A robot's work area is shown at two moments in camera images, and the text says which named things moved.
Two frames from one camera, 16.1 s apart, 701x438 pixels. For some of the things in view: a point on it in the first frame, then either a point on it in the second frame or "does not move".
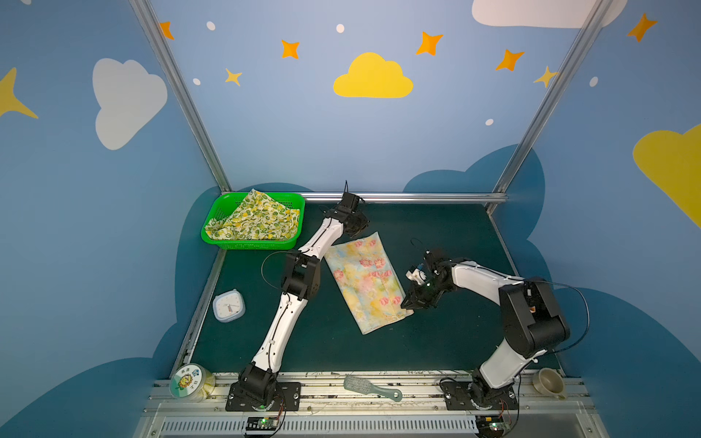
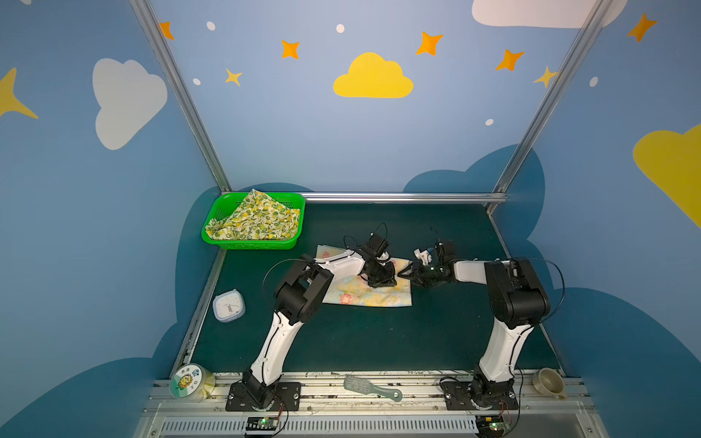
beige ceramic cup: x=549 y=382 does not move
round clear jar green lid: x=192 y=382 does not move
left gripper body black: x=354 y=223 to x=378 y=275
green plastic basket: x=224 y=205 does not move
